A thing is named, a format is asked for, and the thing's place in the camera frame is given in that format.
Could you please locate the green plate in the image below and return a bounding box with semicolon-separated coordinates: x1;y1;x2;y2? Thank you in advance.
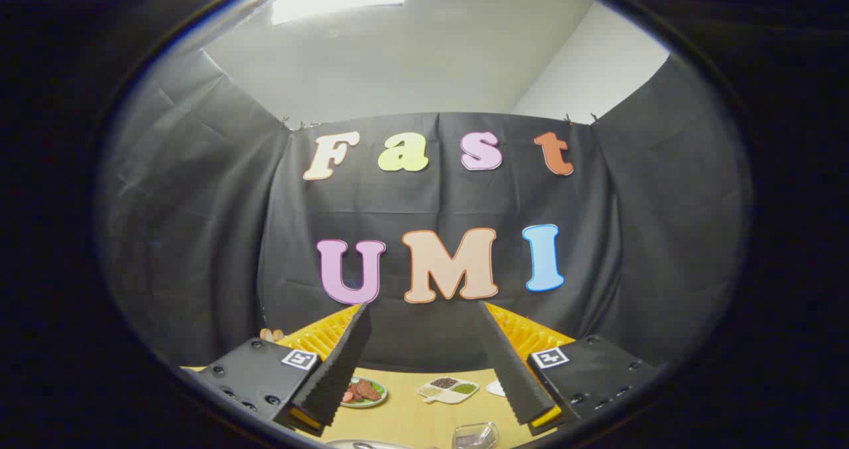
341;377;389;409

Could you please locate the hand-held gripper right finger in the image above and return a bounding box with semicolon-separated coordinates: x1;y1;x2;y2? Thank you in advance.
478;301;659;436

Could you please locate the white divided grain dish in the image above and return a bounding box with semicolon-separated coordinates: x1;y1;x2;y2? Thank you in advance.
417;376;480;405

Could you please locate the metal wire basket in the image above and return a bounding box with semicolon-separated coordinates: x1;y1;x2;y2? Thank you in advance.
452;422;500;449

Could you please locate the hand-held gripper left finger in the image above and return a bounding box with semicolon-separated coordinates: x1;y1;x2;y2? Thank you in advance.
198;303;372;436

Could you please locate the large white plate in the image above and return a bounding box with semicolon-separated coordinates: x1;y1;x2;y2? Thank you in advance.
324;438;415;449

